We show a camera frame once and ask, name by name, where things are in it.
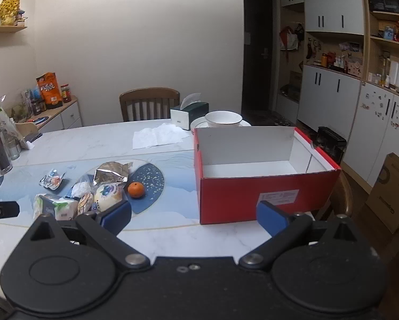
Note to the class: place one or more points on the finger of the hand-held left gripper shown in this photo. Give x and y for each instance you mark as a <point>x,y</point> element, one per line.
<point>2,211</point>

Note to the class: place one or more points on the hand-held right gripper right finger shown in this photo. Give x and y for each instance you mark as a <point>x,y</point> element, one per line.
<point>270,216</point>

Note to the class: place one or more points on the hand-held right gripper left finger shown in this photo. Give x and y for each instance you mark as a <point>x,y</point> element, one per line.
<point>117,216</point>

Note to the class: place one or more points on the round bun package blue label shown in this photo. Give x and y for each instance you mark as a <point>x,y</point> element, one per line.
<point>106,196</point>

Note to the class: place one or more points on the orange tangerine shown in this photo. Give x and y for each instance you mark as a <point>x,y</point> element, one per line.
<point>136,190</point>

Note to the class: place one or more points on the red cardboard box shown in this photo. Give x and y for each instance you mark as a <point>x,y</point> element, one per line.
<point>232,200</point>

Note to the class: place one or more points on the silver foil snack bag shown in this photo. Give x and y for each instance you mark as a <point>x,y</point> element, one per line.
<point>111,172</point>

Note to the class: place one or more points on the white marble desktop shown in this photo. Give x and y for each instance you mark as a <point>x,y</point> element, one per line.
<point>86,140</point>

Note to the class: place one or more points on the round cookie package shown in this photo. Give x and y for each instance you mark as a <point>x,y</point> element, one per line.
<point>84,203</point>

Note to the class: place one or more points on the white crumpled plastic packet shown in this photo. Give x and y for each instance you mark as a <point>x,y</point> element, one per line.
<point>81,188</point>

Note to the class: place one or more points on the blue printed placemat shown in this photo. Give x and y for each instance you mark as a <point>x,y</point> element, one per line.
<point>174,203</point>

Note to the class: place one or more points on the small clear snack packet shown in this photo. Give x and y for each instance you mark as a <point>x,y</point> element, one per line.
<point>52,180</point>

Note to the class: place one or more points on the wooden round-back chair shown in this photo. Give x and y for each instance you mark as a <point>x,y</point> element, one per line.
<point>343,193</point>

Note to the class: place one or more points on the white paper napkin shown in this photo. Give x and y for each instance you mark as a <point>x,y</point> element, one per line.
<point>152,136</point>

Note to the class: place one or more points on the white gold-rimmed plate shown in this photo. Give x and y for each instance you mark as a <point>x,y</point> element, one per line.
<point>199,124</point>
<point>247,124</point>

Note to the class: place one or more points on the white bowl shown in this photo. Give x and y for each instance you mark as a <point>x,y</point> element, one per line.
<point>223,119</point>

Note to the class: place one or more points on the low white side cabinet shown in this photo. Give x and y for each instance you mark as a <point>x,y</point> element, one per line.
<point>66,116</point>

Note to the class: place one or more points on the wooden slat-back chair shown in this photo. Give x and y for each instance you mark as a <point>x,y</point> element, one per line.
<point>149,105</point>

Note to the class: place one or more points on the dark green tissue box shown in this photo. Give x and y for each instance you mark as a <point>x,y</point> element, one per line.
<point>186,117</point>

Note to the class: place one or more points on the brown cardboard carton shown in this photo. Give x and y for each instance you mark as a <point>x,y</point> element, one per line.
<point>391,190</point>

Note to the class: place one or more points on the orange snack bag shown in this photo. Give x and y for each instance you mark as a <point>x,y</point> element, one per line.
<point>50,90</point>

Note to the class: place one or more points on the red-lid sauce jar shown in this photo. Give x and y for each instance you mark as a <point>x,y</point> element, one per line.
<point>66,94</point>

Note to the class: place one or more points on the white cabinet with stickers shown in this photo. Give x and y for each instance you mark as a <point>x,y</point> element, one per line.
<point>373,130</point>

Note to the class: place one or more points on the dark wooden door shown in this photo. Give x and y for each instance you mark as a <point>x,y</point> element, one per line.
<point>258,56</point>

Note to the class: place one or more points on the orange thermos bottle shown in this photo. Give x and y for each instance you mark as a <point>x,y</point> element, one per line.
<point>324,60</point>

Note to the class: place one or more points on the pink patterned box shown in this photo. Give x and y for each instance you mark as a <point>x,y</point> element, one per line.
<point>355,66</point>

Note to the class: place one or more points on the red white hanging bag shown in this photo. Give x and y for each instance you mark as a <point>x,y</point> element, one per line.
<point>289,38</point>

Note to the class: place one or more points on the white tall boxes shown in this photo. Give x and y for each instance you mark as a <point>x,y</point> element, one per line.
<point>398,73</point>

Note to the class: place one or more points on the golden ornament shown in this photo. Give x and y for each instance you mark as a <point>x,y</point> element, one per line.
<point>8,10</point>

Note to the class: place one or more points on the wooden open shelving unit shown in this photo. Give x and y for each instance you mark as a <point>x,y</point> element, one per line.
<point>386,45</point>

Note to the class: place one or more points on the wooden wall shelf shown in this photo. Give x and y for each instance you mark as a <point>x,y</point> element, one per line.
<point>6,29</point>

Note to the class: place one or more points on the white upper wall cabinet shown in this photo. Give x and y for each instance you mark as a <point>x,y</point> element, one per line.
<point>333,3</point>

